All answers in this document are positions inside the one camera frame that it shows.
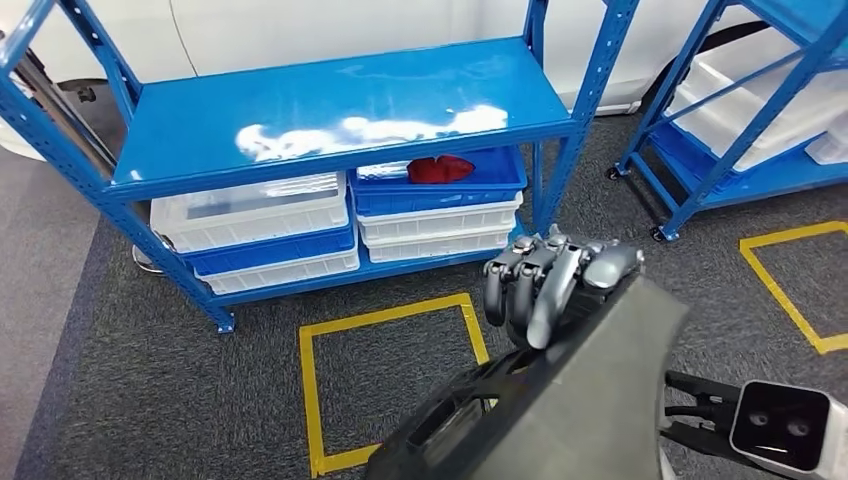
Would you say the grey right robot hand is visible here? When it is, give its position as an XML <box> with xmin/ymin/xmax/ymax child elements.
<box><xmin>482</xmin><ymin>223</ymin><xmax>645</xmax><ymax>351</ymax></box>

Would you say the black plastic frame part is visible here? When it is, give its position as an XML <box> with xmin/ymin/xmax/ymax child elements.
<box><xmin>362</xmin><ymin>272</ymin><xmax>692</xmax><ymax>480</ymax></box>

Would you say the blue metal shelf rack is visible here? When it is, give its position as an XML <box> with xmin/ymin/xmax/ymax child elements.
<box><xmin>0</xmin><ymin>0</ymin><xmax>641</xmax><ymax>335</ymax></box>

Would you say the blue wheeled shelf rack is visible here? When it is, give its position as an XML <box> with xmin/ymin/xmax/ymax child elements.
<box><xmin>606</xmin><ymin>0</ymin><xmax>848</xmax><ymax>244</ymax></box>

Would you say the blue plastic bin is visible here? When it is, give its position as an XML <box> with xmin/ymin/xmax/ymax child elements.
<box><xmin>349</xmin><ymin>146</ymin><xmax>529</xmax><ymax>218</ymax></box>

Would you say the red cloth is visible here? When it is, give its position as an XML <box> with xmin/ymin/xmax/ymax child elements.
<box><xmin>406</xmin><ymin>154</ymin><xmax>477</xmax><ymax>185</ymax></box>

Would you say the large white plastic bin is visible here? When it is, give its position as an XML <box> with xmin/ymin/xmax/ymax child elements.
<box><xmin>665</xmin><ymin>26</ymin><xmax>848</xmax><ymax>175</ymax></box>

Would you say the yellow floor tape square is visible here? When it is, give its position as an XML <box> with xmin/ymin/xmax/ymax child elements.
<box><xmin>299</xmin><ymin>293</ymin><xmax>492</xmax><ymax>479</ymax></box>

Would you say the dark tripod stand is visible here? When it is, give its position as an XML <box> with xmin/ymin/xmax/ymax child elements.
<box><xmin>9</xmin><ymin>29</ymin><xmax>167</xmax><ymax>277</ymax></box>

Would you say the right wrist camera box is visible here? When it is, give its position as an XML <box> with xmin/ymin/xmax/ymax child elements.
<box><xmin>659</xmin><ymin>370</ymin><xmax>848</xmax><ymax>480</ymax></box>

